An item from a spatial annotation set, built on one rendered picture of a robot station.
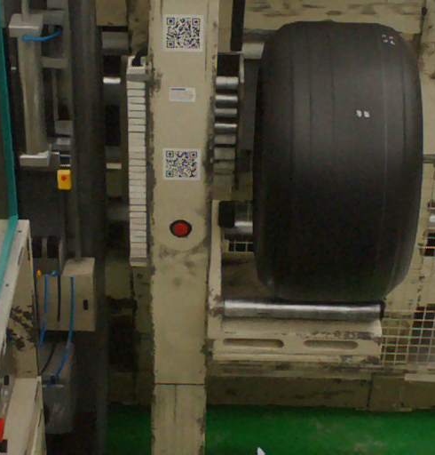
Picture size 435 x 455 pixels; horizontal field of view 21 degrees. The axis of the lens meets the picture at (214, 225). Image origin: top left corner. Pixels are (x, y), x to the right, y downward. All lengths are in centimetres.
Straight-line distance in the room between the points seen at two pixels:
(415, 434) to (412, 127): 152
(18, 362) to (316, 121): 74
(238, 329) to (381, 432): 113
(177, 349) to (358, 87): 78
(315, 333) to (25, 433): 66
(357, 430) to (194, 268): 118
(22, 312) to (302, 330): 62
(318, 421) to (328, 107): 154
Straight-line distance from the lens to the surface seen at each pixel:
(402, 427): 360
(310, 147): 220
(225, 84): 275
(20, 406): 231
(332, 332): 254
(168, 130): 234
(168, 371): 273
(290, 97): 223
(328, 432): 355
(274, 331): 253
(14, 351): 233
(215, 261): 257
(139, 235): 250
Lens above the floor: 249
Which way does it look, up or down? 35 degrees down
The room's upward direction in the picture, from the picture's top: 2 degrees clockwise
